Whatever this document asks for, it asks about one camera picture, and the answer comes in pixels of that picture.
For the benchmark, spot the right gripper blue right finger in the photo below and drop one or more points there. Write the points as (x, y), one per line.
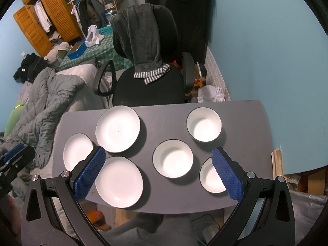
(224, 166)

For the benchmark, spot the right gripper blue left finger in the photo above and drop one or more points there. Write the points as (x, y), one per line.
(86, 172)

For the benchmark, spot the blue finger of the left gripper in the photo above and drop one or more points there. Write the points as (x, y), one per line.
(10, 154)

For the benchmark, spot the white bowl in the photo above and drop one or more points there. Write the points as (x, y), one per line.
(204, 124)
(173, 158)
(210, 179)

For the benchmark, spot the white plate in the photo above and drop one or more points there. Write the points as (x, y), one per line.
(76, 149)
(119, 183)
(117, 129)

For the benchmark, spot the white plate front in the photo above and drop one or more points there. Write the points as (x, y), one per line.
(119, 183)

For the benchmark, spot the white plate back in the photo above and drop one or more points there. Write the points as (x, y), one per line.
(117, 129)

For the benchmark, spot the green pillow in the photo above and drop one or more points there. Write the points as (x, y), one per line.
(14, 117)

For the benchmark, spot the orange cap on floor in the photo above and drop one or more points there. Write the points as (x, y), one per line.
(98, 220)

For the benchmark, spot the bed with grey sheet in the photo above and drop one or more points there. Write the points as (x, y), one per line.
(84, 99)

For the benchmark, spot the grey quilted duvet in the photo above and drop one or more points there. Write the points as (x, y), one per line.
(50, 95)

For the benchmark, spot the white bag on floor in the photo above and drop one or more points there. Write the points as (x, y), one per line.
(210, 93)

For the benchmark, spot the black office chair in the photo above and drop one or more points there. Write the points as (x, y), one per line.
(172, 88)

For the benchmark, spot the blue cardboard box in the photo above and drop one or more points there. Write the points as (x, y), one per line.
(77, 50)

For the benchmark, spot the green checkered cloth table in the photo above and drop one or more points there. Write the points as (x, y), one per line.
(102, 52)

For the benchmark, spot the wooden louvred wardrobe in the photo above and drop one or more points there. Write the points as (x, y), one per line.
(58, 12)

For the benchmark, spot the white plastic bag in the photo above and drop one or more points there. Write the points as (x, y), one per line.
(93, 37)

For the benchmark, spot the dark grey hooded sweater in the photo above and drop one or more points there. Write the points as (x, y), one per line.
(138, 33)

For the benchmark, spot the black hanging coat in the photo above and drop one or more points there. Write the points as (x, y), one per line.
(193, 20)

